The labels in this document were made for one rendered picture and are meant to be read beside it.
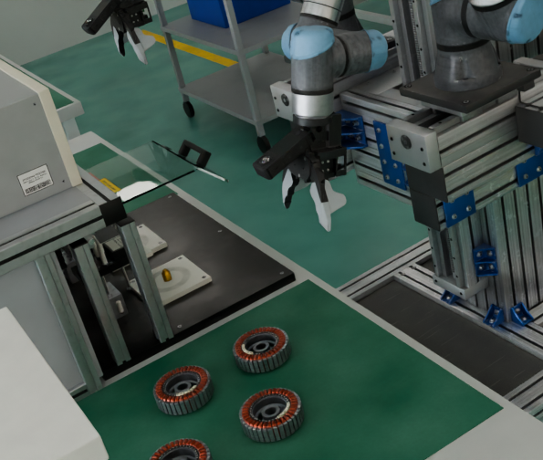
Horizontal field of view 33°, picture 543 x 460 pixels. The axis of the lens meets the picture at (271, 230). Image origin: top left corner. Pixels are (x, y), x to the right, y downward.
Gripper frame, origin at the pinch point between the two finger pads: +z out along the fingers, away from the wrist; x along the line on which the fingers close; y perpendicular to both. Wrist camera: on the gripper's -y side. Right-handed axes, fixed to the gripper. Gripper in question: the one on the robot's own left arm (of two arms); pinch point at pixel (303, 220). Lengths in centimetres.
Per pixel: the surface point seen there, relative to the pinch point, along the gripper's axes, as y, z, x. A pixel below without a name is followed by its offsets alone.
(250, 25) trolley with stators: 142, 14, 274
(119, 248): -22.2, 14.4, 39.5
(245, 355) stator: -12.5, 25.7, 1.8
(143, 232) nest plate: -5, 25, 69
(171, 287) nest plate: -11.2, 26.0, 38.5
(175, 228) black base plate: 3, 24, 66
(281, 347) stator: -6.1, 24.4, -1.2
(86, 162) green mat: 5, 26, 138
